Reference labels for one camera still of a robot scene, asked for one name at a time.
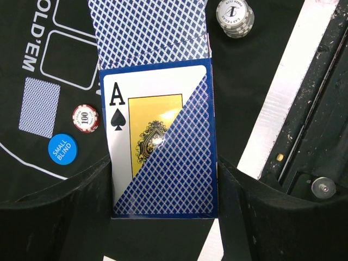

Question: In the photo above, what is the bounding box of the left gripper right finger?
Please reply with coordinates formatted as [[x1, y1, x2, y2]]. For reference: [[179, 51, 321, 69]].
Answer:
[[217, 157, 347, 260]]

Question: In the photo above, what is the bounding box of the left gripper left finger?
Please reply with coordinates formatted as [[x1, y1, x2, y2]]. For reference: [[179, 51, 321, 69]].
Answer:
[[1, 156, 112, 260]]

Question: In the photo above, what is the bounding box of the red white chip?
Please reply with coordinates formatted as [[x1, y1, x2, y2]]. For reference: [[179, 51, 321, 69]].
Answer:
[[72, 104, 100, 133]]

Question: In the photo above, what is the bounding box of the blue yellow card box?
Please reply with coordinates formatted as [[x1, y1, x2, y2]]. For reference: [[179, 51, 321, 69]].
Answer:
[[100, 58, 218, 219]]

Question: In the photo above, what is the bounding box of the blue backed card deck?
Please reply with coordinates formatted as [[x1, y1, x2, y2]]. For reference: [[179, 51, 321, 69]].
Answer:
[[88, 1, 209, 70]]

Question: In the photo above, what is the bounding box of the blue blind button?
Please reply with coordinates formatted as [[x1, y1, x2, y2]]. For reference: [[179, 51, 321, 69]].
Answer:
[[48, 133, 78, 166]]

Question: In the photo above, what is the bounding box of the silver mounting bolt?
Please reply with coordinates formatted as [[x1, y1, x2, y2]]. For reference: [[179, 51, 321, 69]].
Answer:
[[311, 177, 336, 199]]

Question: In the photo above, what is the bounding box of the black poker felt mat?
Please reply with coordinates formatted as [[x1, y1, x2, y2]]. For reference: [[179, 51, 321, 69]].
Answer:
[[1, 1, 303, 260]]

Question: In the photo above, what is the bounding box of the white table board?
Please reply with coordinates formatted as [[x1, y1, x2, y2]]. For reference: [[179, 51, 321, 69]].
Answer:
[[197, 0, 340, 261]]

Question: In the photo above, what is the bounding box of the grey white chip stack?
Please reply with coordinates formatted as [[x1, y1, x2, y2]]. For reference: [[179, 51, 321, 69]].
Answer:
[[216, 0, 255, 39]]

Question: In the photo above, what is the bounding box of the aluminium mounting rail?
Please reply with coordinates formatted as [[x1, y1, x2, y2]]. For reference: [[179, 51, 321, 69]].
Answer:
[[260, 1, 347, 203]]

